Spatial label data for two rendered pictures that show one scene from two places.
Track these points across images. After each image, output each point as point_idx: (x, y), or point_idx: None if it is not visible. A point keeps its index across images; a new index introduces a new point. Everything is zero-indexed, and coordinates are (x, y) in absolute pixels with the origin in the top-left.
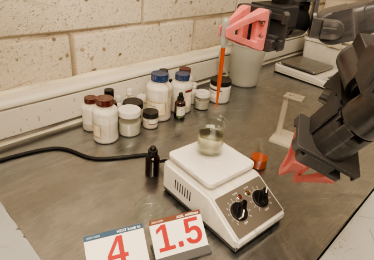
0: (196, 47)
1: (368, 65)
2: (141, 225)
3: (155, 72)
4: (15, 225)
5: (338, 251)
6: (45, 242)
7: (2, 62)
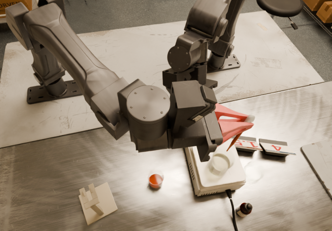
0: None
1: (225, 27)
2: (266, 150)
3: None
4: (331, 193)
5: None
6: (310, 177)
7: None
